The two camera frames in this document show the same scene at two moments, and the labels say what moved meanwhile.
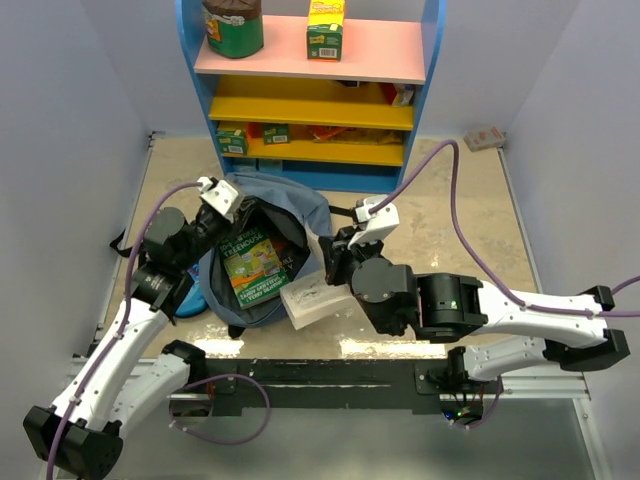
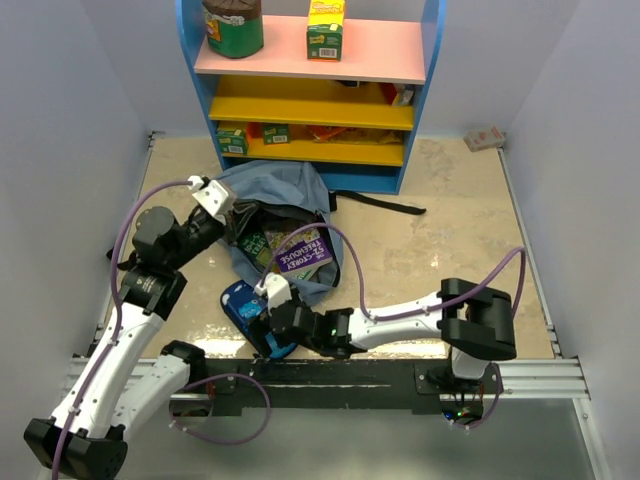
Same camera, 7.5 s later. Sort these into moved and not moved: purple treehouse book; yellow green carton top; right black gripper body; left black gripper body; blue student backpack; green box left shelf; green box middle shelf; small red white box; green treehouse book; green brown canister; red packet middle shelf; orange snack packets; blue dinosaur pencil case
Moved: right black gripper body; green treehouse book; blue student backpack; purple treehouse book; blue dinosaur pencil case
Not moved: orange snack packets; red packet middle shelf; green box middle shelf; green brown canister; yellow green carton top; green box left shelf; left black gripper body; small red white box
